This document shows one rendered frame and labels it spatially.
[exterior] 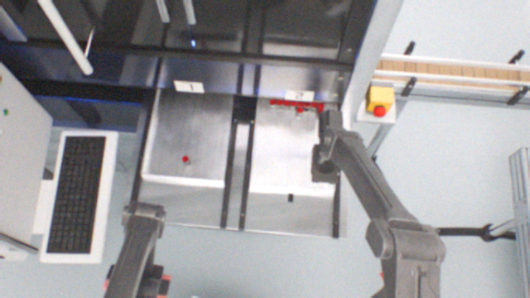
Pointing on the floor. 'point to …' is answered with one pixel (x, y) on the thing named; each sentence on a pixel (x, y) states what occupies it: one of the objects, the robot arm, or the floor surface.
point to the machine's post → (369, 55)
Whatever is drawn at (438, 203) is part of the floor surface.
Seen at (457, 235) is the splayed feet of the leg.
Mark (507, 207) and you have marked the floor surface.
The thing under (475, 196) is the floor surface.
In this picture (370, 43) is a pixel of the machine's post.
